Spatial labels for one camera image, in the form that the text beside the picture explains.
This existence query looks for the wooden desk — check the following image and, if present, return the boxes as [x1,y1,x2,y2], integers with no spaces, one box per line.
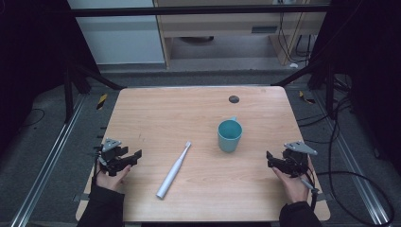
[152,0,332,69]

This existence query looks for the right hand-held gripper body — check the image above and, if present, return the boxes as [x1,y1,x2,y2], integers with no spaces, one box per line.
[272,140,319,179]

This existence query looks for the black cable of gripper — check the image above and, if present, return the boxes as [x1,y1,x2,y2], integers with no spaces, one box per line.
[90,154,102,190]
[299,171,395,227]

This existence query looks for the aluminium rail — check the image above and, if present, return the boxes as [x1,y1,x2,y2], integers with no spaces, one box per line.
[313,91,395,227]
[9,94,87,227]

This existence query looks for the black cables on floor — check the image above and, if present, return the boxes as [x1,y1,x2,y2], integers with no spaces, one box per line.
[296,74,357,146]

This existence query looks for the white cabinet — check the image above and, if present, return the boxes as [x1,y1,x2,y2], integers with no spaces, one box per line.
[67,0,166,66]

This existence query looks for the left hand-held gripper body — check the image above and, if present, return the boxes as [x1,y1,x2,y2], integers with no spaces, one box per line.
[94,137,131,177]

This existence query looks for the person's right hand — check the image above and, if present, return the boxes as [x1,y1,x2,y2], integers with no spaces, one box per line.
[271,156,316,205]

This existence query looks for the thin black cable on floor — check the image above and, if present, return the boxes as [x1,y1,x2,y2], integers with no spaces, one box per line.
[19,108,45,130]

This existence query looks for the teal plastic cup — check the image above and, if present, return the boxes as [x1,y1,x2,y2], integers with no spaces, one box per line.
[217,116,244,154]

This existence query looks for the white electric toothbrush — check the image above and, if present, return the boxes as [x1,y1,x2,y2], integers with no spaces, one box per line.
[155,141,193,201]

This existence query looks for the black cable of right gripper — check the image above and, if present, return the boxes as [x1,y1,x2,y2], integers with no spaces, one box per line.
[299,171,395,227]

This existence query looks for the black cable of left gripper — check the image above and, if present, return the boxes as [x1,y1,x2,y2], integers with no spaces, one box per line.
[90,154,102,190]

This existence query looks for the black metal stand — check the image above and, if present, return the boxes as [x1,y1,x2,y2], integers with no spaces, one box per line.
[62,60,127,125]
[270,56,337,121]

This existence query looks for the person's left hand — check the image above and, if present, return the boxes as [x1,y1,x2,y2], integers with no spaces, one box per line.
[96,164,132,193]

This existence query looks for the yellow and black striped tape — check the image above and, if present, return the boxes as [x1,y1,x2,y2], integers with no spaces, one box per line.
[298,90,316,105]
[96,93,109,111]

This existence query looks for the black horizontal metal bar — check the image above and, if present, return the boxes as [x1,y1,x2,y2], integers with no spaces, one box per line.
[69,4,331,18]

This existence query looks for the hanging black cables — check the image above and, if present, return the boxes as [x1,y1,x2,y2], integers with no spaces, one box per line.
[277,0,316,64]

